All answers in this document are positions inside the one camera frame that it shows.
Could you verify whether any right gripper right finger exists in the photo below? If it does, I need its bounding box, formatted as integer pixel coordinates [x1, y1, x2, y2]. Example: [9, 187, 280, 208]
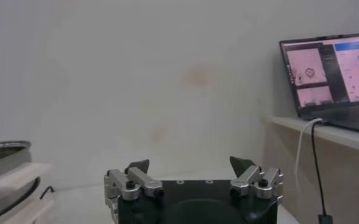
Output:
[229, 155, 285, 200]

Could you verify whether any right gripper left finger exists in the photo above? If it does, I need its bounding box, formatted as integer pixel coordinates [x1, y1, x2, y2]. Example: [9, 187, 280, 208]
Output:
[104, 159, 165, 201]

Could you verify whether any steel steamer basket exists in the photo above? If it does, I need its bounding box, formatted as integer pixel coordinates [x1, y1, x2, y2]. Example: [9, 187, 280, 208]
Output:
[0, 140, 52, 199]

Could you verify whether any black power adapter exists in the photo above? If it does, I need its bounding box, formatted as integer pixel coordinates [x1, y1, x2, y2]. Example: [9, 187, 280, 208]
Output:
[317, 214, 334, 224]

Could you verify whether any cream electric cooker base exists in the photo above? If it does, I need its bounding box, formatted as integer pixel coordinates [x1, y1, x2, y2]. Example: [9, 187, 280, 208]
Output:
[0, 178, 57, 224]

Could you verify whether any black laptop power cable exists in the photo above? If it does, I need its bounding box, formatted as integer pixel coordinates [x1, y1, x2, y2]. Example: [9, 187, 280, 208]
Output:
[310, 121, 328, 217]

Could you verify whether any white laptop cable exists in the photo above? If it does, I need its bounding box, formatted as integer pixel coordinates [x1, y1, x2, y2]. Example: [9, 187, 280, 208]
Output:
[294, 117, 324, 177]

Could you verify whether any black cooker power cord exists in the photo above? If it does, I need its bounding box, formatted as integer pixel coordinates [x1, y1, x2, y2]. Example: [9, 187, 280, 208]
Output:
[38, 185, 55, 200]

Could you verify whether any white side table with cables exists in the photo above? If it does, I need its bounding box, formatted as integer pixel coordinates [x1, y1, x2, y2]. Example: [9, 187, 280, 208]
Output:
[263, 115, 359, 224]

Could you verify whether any black laptop with charger cables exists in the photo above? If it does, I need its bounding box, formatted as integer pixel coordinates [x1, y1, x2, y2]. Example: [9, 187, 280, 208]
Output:
[279, 31, 359, 135]

